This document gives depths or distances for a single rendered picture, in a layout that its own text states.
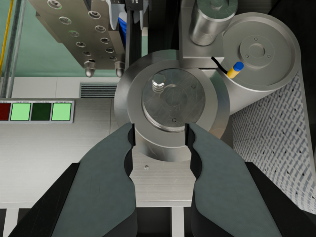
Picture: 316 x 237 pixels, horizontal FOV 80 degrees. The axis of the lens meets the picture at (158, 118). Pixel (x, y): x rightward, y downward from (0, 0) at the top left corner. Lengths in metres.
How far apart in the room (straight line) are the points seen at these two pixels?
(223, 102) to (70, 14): 0.36
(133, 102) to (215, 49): 0.12
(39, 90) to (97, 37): 3.07
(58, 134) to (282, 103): 0.56
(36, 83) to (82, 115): 3.04
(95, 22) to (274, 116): 0.40
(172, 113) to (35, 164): 0.51
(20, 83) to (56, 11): 3.31
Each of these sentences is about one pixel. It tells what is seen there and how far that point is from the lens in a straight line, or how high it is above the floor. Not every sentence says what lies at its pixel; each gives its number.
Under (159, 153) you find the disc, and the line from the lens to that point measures 0.23.
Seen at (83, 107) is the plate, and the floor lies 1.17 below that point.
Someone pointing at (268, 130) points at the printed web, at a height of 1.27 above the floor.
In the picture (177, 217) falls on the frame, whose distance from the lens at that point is 0.60.
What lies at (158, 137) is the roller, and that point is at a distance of 0.23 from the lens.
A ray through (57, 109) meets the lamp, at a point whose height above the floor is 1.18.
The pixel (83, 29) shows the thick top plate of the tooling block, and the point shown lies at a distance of 0.51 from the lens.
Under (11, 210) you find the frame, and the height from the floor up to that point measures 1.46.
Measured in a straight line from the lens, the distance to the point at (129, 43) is 0.29.
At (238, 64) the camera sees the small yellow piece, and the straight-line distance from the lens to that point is 0.21.
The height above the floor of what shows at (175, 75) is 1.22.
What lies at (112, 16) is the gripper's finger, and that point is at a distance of 0.29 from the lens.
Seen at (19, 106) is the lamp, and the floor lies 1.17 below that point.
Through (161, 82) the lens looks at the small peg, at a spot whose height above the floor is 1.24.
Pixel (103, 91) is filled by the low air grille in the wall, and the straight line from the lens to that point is 3.16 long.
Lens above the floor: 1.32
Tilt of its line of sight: 11 degrees down
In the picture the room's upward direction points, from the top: 180 degrees clockwise
